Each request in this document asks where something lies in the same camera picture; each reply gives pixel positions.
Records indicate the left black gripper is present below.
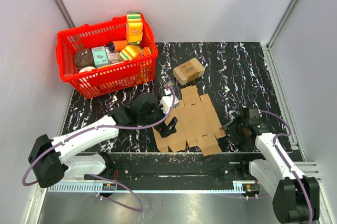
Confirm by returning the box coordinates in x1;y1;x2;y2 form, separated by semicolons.
139;96;177;138

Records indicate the brown cardboard box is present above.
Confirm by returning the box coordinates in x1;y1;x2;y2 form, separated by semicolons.
153;85;226;156

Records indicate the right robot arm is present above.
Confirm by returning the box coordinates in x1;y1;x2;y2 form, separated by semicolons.
222;106;320;223

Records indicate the teal small box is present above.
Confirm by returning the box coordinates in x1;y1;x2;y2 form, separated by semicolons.
91;46;109;68

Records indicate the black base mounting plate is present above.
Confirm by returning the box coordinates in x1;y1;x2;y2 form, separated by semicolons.
83;152;271;181

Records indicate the kitchen scouring pads pack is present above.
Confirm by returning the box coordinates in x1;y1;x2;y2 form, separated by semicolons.
173;58;205;85

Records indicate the orange snack packet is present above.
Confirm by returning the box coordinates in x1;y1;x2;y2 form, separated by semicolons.
140;47;151;57

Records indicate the yellow green striped sponge pack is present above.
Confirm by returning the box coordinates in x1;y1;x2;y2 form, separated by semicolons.
119;45;142;61

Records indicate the red plastic shopping basket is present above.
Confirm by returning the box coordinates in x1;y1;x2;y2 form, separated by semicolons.
56;16;158;99

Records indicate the pink packaged item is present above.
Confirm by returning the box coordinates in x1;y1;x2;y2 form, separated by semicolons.
107;52;123;65

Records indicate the orange cylindrical can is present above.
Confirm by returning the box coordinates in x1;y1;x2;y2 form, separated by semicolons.
107;40;128;52

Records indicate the white round item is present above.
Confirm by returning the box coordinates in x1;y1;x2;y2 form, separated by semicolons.
79;66;96;73

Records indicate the orange yellow juice carton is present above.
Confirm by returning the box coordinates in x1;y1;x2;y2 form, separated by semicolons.
126;11;143;45

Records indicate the brown round bread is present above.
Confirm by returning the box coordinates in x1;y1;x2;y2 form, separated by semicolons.
74;48;94;69

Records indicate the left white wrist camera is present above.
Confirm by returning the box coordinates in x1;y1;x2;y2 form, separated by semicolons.
160;89;179;115

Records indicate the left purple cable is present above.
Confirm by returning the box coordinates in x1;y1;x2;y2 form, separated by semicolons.
22;84;176;212

